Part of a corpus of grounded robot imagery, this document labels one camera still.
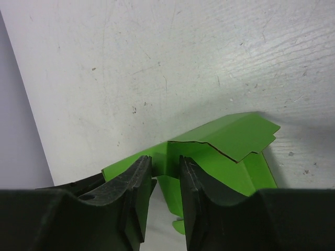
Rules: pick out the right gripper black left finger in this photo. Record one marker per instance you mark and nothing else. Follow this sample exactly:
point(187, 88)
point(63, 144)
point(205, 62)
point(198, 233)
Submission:
point(111, 216)

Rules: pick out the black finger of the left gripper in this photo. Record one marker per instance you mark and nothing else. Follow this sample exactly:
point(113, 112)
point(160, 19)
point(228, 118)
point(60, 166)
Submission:
point(80, 189)

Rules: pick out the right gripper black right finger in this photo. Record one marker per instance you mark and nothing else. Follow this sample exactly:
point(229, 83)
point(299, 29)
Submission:
point(217, 217)

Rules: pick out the green paper box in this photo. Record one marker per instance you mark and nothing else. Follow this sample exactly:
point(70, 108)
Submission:
point(230, 149)

